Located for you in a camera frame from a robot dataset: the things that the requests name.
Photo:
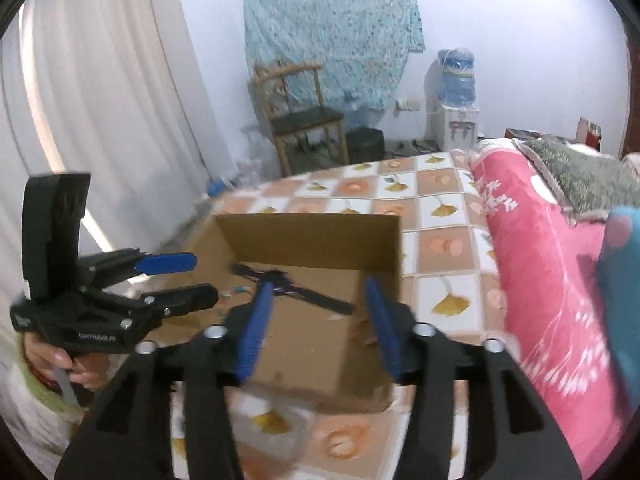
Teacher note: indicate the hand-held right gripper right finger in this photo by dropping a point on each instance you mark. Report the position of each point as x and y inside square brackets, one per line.
[385, 330]

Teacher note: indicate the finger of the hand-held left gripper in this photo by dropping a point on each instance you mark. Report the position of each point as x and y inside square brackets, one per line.
[195, 297]
[167, 263]

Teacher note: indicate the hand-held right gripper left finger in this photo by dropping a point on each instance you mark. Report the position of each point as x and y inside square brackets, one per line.
[257, 330]

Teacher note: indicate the brown cardboard box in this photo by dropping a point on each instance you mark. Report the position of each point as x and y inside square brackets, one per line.
[310, 240]

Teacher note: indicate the person's left hand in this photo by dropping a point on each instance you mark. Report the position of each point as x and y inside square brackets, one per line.
[45, 356]

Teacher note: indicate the small blue plastic item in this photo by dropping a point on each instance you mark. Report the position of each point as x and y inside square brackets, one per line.
[216, 187]

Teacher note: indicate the ginkgo print tablecloth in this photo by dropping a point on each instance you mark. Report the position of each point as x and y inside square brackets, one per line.
[440, 247]

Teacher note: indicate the white curtain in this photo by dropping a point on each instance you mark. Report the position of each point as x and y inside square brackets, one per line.
[115, 110]

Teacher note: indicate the pink floral blanket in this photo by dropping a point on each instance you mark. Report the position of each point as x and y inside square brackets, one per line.
[540, 270]

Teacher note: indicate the black waste bin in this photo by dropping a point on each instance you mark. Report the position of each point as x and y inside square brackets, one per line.
[365, 147]

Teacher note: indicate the wooden chair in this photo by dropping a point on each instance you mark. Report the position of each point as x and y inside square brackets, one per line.
[305, 122]

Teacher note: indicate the white water dispenser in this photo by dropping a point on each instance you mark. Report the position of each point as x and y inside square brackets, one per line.
[455, 130]

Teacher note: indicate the blue pillow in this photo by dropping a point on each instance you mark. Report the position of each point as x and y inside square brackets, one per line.
[620, 285]

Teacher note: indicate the grey patterned pillow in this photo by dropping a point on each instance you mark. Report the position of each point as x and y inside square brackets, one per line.
[580, 175]

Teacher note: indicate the blue water bottle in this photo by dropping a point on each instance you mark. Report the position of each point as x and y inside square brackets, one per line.
[457, 85]

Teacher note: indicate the red box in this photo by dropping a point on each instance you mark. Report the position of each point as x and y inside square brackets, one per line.
[590, 132]

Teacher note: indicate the teal patterned hanging cloth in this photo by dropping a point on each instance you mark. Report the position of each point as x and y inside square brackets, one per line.
[340, 25]

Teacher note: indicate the brown door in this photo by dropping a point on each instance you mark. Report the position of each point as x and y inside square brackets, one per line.
[632, 100]

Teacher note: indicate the white wall socket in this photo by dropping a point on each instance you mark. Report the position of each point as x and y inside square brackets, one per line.
[407, 105]

